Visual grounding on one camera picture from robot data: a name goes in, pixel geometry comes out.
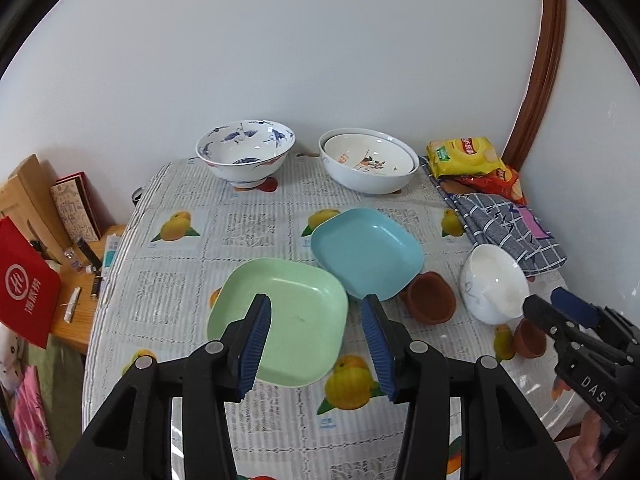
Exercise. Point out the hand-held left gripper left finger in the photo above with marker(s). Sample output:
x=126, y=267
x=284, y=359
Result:
x=255, y=345

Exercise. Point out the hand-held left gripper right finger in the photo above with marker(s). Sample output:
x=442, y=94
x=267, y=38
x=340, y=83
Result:
x=377, y=350

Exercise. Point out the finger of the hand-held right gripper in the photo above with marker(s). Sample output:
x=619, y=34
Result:
x=547, y=317
x=575, y=305

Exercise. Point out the small brown clay cup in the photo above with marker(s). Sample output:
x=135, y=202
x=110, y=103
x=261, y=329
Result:
x=530, y=342

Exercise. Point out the green square plate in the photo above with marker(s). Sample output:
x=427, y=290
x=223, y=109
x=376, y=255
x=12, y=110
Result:
x=300, y=320

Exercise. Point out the small white bowl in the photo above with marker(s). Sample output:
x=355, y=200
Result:
x=492, y=280

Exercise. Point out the brown clay bowl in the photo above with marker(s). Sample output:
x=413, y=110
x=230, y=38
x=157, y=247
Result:
x=430, y=300

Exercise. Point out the blue square plate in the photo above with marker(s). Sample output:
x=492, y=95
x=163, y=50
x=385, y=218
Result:
x=365, y=250

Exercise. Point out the person's right hand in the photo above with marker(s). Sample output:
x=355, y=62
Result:
x=585, y=447

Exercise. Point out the fruit print tablecloth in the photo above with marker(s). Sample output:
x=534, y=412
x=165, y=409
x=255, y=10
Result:
x=175, y=280

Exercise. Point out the grey checked cloth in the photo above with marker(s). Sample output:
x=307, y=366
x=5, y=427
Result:
x=495, y=220

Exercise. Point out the red chip bag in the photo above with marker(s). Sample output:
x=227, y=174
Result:
x=500, y=186

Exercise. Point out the large white bowl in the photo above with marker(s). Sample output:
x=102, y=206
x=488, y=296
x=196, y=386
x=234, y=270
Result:
x=370, y=184

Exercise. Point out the white blue leaflet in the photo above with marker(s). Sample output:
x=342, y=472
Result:
x=112, y=255

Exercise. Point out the dark lighter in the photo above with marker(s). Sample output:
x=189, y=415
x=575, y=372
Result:
x=96, y=286

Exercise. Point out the blue fish pattern bowl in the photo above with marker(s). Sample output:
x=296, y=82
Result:
x=240, y=170

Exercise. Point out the wooden side table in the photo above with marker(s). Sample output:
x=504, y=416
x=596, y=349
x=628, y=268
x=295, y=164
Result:
x=80, y=322

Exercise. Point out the yellow chip bag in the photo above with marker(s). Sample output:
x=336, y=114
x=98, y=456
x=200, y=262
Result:
x=465, y=157

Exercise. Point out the white tube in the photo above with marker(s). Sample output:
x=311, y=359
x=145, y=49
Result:
x=72, y=305

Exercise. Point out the black tube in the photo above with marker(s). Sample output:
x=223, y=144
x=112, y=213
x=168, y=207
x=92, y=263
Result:
x=89, y=252

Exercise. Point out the white flower print bowl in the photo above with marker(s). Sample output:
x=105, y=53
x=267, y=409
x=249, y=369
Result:
x=370, y=157

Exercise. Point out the green cloth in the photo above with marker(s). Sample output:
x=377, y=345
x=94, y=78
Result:
x=60, y=370

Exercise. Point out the patterned red-edged book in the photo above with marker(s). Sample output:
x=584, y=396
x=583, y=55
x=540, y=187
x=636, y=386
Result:
x=75, y=210

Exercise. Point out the pink printed bag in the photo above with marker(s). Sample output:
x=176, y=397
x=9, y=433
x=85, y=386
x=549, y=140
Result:
x=35, y=420

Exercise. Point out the red paper bag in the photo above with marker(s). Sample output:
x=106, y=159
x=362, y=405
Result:
x=25, y=285

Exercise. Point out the wooden board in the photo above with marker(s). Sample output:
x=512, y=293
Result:
x=30, y=190

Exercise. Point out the brown wooden door frame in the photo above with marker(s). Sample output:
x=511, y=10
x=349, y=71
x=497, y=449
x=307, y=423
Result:
x=545, y=60

